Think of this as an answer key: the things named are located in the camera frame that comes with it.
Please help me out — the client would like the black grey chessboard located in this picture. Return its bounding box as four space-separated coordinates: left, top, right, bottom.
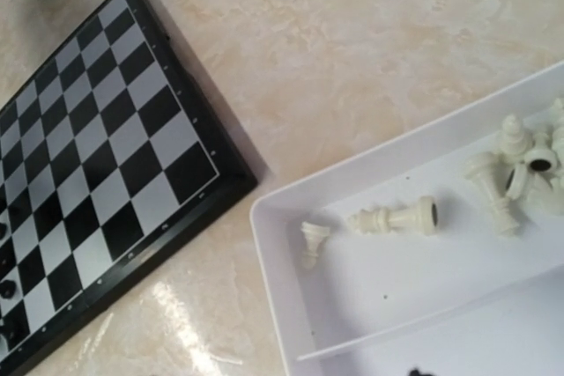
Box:
1 0 257 375

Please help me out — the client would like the black pawn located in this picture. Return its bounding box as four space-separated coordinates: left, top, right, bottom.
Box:
407 367 435 376

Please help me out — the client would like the black pawn second row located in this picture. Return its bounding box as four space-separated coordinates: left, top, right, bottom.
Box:
0 279 17 299

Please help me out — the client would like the black pawn second row two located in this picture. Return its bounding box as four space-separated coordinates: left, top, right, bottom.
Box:
0 321 19 343

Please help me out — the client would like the white chess pieces pile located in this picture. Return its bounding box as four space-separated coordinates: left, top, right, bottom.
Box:
301 115 563 278

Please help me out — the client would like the white plastic piece tray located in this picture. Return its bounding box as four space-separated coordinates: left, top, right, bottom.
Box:
250 64 563 375

